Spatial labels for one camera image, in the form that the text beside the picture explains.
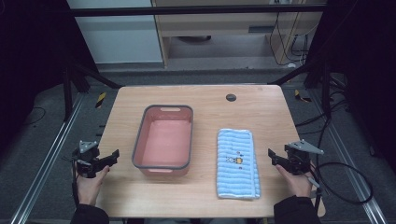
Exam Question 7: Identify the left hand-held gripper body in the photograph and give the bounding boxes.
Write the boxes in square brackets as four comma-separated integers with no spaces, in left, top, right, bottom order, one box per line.
[72,140,101,179]

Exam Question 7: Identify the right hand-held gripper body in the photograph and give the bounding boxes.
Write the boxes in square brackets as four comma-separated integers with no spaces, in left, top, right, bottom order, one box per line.
[283,139,325,176]

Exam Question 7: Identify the person's right hand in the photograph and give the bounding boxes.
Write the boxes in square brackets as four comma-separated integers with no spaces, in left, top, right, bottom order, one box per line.
[275,163,315,199]

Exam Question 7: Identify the person's left hand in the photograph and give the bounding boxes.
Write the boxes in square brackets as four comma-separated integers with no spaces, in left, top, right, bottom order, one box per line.
[76,164,111,206]

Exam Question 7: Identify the blue striped towel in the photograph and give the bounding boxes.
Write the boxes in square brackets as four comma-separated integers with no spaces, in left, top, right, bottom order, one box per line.
[216,128,262,201]

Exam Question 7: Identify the pink basin with grey rim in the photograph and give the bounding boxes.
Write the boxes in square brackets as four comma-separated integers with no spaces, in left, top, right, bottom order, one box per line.
[131,104,195,177]

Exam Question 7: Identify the yellow black floor marker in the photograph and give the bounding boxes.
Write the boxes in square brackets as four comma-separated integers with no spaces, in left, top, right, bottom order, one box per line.
[94,91,107,109]
[293,89,313,104]

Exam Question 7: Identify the black metal stand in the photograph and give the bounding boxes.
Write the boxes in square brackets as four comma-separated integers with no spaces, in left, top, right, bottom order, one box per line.
[266,57,332,119]
[61,58,124,123]

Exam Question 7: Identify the white cabinet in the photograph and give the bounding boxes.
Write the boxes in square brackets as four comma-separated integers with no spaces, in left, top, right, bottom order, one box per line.
[66,0,164,65]

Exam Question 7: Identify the dark curtain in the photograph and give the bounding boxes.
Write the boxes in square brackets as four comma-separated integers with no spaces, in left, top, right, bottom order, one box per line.
[306,0,396,175]
[0,0,97,150]

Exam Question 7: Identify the light wooden shelf unit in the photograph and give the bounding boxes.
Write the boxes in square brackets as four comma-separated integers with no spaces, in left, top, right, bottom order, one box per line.
[150,0,328,68]

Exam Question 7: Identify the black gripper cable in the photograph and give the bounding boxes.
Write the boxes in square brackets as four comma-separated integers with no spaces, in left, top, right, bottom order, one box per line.
[306,161,375,216]
[70,160,80,208]

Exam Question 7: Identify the metal floor rail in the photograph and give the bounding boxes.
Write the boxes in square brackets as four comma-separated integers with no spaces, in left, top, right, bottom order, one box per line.
[311,89,389,224]
[8,92,86,224]

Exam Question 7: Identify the black floor cable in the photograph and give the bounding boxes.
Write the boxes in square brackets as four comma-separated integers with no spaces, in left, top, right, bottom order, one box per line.
[294,98,353,136]
[23,106,47,126]

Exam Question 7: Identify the hanging black cables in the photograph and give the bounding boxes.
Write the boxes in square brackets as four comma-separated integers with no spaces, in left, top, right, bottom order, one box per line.
[268,12,313,68]

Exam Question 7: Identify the black horizontal frame bar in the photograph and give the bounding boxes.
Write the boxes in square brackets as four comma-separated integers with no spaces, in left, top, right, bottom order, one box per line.
[69,4,329,17]

